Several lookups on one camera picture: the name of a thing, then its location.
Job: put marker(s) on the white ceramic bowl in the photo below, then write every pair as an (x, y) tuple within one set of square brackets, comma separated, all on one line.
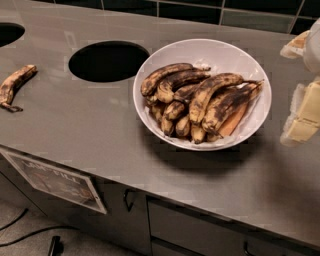
[(221, 57)]

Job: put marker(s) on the spotted banana top left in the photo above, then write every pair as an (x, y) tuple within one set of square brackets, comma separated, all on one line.
[(150, 82)]

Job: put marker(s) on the dark banana right side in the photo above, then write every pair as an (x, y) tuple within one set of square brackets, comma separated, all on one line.
[(221, 107)]

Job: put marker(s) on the dark banana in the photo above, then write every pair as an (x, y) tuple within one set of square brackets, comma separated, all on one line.
[(165, 88), (221, 107)]

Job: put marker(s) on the framed landfill sign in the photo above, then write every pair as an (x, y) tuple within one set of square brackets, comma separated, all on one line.
[(56, 181)]

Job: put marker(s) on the long spotted banana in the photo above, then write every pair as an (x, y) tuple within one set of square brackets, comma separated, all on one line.
[(203, 94)]

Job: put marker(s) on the small banana bottom centre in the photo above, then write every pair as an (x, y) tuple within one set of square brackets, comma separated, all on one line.
[(197, 133)]

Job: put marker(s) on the small banana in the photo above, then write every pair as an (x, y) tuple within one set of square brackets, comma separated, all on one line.
[(167, 126), (197, 133), (183, 126)]

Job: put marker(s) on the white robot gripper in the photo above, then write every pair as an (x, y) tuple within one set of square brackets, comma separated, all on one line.
[(313, 50)]

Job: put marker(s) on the black object on floor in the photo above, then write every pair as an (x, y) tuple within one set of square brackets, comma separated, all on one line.
[(56, 247)]

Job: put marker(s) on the lone banana on counter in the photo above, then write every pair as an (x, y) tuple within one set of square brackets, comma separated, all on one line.
[(12, 83)]

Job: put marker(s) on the small banana lower left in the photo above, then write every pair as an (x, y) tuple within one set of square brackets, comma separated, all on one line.
[(167, 126)]

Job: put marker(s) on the black cabinet door handle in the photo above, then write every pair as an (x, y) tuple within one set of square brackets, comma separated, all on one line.
[(128, 199)]

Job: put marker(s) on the small banana lower middle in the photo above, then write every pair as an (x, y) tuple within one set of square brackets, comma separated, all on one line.
[(183, 126)]

